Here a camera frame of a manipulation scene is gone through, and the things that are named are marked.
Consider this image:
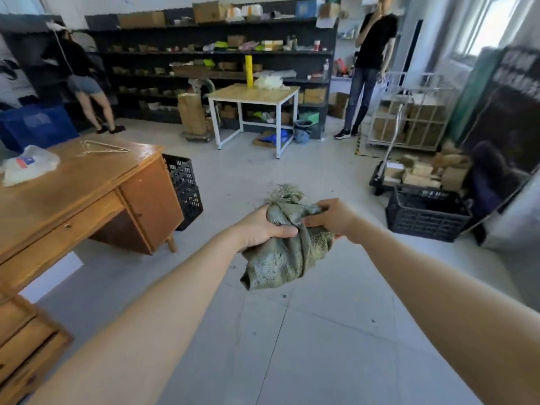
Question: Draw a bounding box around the white-framed wooden-top table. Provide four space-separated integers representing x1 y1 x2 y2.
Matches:
206 83 300 160

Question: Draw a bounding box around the dark leaning board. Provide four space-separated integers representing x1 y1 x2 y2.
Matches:
460 45 540 215

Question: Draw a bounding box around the blue waste bin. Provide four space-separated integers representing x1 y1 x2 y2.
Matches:
293 119 314 144

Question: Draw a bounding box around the window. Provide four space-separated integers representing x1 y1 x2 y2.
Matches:
455 0 540 60

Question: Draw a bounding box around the black platform trolley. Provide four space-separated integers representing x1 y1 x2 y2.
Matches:
369 94 416 196

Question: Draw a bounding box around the open cardboard box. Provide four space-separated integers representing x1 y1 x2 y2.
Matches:
192 0 231 24

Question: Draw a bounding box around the blue plastic crate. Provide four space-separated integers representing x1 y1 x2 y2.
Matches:
0 104 80 153

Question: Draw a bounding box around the person's left forearm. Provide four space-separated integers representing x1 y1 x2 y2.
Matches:
24 225 254 405

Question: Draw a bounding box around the person's right hand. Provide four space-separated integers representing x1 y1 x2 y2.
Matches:
303 198 363 244

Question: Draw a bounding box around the green panel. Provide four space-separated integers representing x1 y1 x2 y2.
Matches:
446 47 503 145

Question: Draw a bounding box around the green woven sack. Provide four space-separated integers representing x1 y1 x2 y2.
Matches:
239 184 336 292

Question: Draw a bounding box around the metal cage trolley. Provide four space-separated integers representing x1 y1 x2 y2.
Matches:
364 73 455 153

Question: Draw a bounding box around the thin wire hanger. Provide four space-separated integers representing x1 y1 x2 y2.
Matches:
78 140 131 158

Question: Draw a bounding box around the person's left hand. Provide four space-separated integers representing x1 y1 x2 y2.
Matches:
231 204 299 254

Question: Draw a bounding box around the clear crumpled plastic bag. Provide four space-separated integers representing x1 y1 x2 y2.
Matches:
253 74 284 91

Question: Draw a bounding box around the black plastic crate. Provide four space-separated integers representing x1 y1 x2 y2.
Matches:
385 185 473 243
162 153 204 232

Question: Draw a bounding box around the blue bag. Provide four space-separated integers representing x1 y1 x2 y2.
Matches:
258 129 294 149

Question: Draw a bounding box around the pile of cardboard boxes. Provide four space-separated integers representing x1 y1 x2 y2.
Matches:
384 141 472 193

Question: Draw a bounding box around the white plastic bag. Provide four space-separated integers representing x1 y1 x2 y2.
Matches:
2 145 61 187

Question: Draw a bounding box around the brown wooden desk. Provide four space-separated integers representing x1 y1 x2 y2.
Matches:
0 136 185 405

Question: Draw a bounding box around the person's right forearm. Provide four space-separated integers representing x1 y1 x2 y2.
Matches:
346 221 540 405

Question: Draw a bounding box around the stack of wrapped cardboard boxes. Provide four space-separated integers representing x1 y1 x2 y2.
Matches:
177 92 214 142

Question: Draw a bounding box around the blue box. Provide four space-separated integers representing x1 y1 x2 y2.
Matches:
295 0 326 18

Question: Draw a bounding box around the black shelving unit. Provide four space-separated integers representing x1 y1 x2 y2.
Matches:
84 12 339 135

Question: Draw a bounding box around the long cardboard box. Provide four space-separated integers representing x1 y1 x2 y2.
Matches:
117 11 166 29

